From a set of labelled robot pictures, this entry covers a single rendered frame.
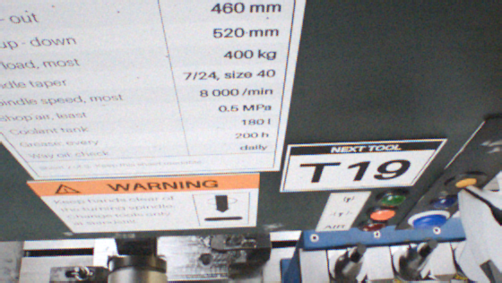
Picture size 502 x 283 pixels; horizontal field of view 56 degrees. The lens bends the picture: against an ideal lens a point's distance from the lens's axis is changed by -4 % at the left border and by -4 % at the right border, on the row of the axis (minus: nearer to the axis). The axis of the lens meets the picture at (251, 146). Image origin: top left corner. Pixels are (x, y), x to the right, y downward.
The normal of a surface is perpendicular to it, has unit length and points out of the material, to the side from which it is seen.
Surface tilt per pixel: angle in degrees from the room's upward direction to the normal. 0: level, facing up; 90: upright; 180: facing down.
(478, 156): 90
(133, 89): 90
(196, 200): 90
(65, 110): 90
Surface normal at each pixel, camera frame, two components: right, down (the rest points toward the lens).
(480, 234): -0.65, -0.41
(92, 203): 0.05, 0.88
